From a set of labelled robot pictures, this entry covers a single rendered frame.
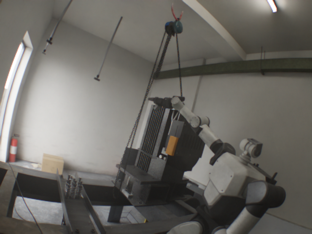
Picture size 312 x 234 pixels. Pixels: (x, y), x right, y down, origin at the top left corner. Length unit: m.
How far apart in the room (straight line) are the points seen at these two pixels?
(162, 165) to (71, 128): 2.39
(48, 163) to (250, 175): 3.14
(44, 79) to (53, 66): 0.32
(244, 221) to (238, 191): 0.13
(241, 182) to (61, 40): 3.61
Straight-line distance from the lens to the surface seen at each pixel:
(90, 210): 1.26
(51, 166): 3.39
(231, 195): 0.78
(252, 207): 0.74
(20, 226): 1.08
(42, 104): 3.53
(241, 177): 0.77
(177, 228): 1.05
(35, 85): 3.55
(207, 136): 1.08
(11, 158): 3.53
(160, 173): 1.65
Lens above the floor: 1.38
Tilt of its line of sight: 3 degrees up
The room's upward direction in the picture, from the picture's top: 16 degrees clockwise
